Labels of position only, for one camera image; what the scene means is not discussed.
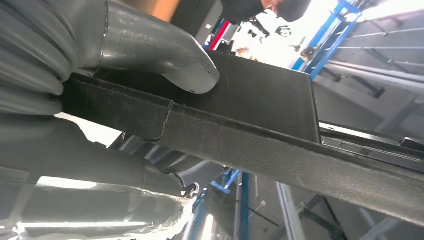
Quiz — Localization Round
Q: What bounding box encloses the cardboard box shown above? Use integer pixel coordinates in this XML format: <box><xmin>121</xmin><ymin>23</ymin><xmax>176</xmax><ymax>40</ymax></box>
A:
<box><xmin>150</xmin><ymin>0</ymin><xmax>182</xmax><ymax>23</ymax></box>

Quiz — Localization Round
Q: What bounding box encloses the blue metal shelf rack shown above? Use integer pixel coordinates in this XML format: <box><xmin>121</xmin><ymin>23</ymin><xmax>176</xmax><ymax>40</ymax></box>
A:
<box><xmin>291</xmin><ymin>0</ymin><xmax>363</xmax><ymax>82</ymax></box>

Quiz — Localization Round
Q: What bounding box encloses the stainless steel workbench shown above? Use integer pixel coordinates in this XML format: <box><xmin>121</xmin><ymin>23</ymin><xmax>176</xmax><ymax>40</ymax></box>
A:
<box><xmin>178</xmin><ymin>165</ymin><xmax>424</xmax><ymax>240</ymax></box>

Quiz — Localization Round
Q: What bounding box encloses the person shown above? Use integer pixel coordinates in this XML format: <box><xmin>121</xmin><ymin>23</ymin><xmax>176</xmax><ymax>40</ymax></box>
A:
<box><xmin>220</xmin><ymin>0</ymin><xmax>312</xmax><ymax>25</ymax></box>

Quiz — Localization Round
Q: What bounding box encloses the black zip case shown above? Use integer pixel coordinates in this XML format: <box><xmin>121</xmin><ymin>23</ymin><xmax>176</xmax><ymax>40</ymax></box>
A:
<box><xmin>170</xmin><ymin>0</ymin><xmax>224</xmax><ymax>46</ymax></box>

